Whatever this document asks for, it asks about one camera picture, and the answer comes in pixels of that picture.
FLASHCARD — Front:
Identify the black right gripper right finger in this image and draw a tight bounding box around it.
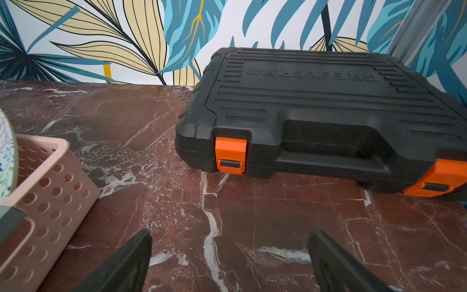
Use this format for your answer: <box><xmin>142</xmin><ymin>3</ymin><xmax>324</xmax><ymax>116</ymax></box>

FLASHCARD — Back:
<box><xmin>308</xmin><ymin>229</ymin><xmax>392</xmax><ymax>292</ymax></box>

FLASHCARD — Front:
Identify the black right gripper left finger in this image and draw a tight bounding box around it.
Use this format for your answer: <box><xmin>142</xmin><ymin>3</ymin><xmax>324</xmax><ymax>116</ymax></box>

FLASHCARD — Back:
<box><xmin>73</xmin><ymin>229</ymin><xmax>152</xmax><ymax>292</ymax></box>

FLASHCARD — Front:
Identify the colourful squiggle pattern plate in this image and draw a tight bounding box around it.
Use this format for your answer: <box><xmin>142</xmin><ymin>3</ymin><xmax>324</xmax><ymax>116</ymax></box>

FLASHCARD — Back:
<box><xmin>0</xmin><ymin>110</ymin><xmax>19</xmax><ymax>203</ymax></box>

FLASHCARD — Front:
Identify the pink perforated plastic basket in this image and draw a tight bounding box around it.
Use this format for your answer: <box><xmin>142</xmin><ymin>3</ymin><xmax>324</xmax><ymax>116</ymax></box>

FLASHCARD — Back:
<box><xmin>1</xmin><ymin>135</ymin><xmax>100</xmax><ymax>292</ymax></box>

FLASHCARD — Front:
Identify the black plastic tool case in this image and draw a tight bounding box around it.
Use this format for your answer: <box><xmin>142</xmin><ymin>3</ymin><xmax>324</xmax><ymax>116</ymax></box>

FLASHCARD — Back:
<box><xmin>175</xmin><ymin>47</ymin><xmax>467</xmax><ymax>201</ymax></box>

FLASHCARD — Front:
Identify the aluminium corner post right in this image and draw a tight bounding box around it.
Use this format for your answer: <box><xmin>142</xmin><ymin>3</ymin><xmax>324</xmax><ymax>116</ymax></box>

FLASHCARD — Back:
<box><xmin>386</xmin><ymin>0</ymin><xmax>451</xmax><ymax>67</ymax></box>

